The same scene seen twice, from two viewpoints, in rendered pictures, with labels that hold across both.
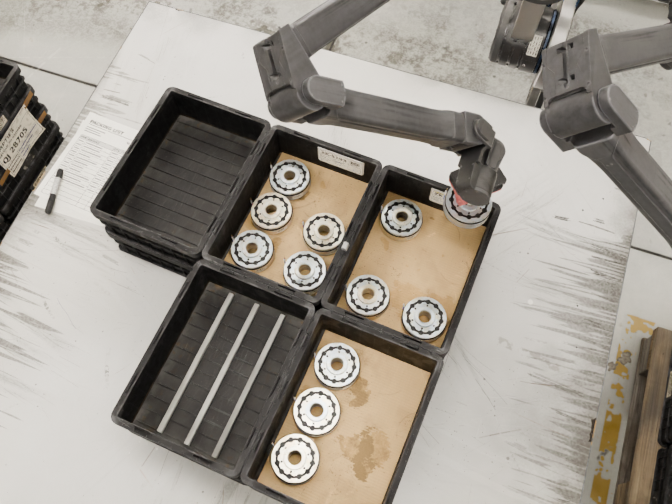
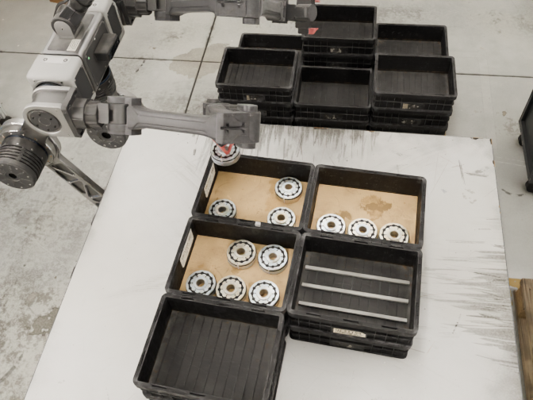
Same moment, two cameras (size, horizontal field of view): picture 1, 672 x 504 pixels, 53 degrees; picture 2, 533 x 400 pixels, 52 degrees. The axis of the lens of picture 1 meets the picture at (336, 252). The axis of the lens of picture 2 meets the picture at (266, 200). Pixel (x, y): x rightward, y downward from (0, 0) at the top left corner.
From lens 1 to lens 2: 1.25 m
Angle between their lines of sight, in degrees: 45
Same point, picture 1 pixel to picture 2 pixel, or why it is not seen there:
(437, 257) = (244, 191)
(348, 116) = not seen: hidden behind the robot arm
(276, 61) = (236, 124)
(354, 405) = (350, 217)
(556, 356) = (283, 146)
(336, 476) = (393, 217)
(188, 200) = (228, 357)
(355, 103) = not seen: hidden behind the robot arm
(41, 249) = not seen: outside the picture
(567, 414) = (314, 138)
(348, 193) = (205, 248)
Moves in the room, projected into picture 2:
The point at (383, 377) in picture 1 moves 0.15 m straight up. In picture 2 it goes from (329, 205) to (330, 181)
